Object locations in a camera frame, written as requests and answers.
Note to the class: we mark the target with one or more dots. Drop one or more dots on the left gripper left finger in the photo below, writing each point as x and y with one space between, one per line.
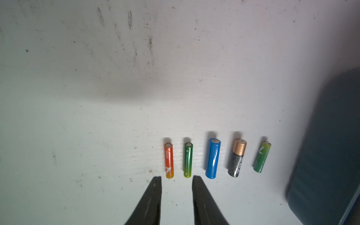
148 210

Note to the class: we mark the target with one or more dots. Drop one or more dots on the blue battery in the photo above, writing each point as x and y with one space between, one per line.
213 156

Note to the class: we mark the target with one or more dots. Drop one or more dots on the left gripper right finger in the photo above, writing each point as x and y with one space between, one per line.
206 211

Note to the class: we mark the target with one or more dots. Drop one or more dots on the black gold battery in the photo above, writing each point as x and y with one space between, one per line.
236 157

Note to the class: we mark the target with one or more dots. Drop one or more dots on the teal plastic storage box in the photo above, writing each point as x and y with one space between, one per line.
325 183

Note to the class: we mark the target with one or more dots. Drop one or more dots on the orange green slim battery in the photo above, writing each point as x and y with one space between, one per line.
168 148

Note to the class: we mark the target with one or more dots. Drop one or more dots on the green yellow slim battery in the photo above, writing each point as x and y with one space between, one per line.
188 150

